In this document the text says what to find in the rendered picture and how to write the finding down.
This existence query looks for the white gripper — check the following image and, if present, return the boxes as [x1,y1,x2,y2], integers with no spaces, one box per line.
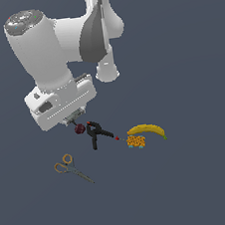
[21,71,102,134]

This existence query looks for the dark red plum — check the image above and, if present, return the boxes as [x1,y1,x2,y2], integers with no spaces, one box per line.
[73,122,87,135]

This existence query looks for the black spring clamp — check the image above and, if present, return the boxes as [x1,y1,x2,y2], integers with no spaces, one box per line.
[85,117,121,151]

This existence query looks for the orange toy block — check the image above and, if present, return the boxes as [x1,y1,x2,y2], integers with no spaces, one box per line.
[125,132,147,150]

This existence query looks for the yellow banana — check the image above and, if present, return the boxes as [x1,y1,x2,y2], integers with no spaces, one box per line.
[125,120,168,145]

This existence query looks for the orange handled scissors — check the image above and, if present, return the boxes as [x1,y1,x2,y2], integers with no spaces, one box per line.
[52,149,96,189]

